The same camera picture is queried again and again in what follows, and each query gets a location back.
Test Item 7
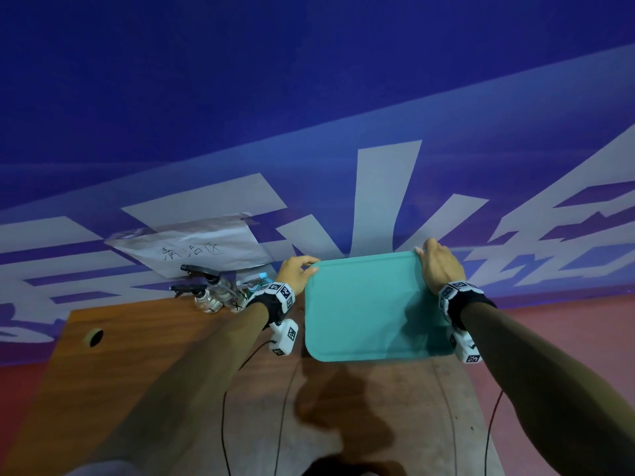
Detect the white paper sign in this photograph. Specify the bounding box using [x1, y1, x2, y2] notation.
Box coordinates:
[104, 214, 275, 279]

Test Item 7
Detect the person's left hand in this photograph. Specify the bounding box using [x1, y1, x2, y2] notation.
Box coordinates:
[274, 256, 321, 296]

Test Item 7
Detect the person's right hand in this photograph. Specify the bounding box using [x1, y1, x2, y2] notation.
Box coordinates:
[414, 237, 467, 296]

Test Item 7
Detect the person's left forearm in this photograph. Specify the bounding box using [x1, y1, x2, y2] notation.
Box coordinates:
[63, 301, 271, 476]

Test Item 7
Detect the person's right forearm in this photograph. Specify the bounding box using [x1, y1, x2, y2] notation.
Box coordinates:
[459, 300, 635, 476]

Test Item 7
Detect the wrist tracker with markers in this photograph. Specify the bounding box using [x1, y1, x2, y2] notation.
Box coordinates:
[246, 281, 300, 357]
[438, 281, 497, 365]

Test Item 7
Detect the clear bottle with blue cap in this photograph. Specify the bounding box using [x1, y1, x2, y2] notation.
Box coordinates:
[237, 272, 273, 299]

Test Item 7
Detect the teal plastic tray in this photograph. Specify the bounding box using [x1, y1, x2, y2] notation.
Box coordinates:
[304, 250, 454, 363]

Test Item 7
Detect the right wrist tracker with markers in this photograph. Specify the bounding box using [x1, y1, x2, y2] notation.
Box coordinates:
[438, 281, 497, 365]

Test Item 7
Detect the black cable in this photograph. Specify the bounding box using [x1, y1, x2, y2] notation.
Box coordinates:
[220, 339, 273, 476]
[484, 390, 504, 476]

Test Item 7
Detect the clear spray bottle black trigger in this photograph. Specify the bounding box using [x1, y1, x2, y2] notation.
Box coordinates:
[169, 284, 224, 315]
[180, 264, 250, 314]

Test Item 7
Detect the person's white clothing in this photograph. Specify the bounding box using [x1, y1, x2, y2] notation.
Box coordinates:
[63, 460, 147, 476]

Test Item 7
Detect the left wrist tracker with markers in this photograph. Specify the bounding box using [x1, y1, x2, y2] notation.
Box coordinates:
[246, 281, 300, 357]

